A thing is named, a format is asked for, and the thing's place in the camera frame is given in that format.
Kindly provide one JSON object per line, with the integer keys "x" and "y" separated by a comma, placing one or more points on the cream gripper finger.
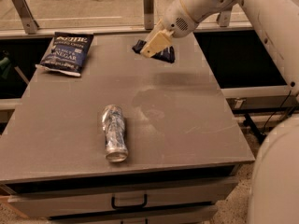
{"x": 156, "y": 36}
{"x": 151, "y": 49}

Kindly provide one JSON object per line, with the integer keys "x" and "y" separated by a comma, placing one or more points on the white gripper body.
{"x": 175, "y": 20}

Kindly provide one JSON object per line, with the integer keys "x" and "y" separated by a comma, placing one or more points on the blue rxbar blueberry bar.
{"x": 167, "y": 55}

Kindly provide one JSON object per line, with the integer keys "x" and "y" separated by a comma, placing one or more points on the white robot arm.
{"x": 274, "y": 192}

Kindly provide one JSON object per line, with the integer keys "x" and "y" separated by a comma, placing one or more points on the silver redbull can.
{"x": 113, "y": 125}

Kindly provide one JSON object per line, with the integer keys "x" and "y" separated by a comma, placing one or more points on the blue kettle chips bag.
{"x": 67, "y": 53}

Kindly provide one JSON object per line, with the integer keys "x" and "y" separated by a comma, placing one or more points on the black floor stand bar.
{"x": 248, "y": 122}

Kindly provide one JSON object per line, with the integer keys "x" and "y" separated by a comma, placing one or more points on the horizontal metal railing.
{"x": 204, "y": 27}

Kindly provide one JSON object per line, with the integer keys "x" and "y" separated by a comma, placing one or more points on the right metal railing bracket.
{"x": 224, "y": 17}

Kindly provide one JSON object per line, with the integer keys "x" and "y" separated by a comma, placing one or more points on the metal railing bracket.
{"x": 224, "y": 17}
{"x": 148, "y": 7}
{"x": 28, "y": 21}

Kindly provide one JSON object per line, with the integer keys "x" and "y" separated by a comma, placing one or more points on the middle metal railing bracket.
{"x": 148, "y": 7}

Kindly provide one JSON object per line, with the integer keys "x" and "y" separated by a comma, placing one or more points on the left metal railing bracket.
{"x": 28, "y": 21}

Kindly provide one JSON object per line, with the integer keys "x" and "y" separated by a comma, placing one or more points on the lower drawer with black handle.
{"x": 190, "y": 214}

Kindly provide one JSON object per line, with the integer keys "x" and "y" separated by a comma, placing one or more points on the drawer with black handle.
{"x": 190, "y": 214}
{"x": 128, "y": 197}

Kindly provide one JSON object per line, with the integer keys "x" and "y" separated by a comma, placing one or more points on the top drawer with black handle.
{"x": 128, "y": 197}

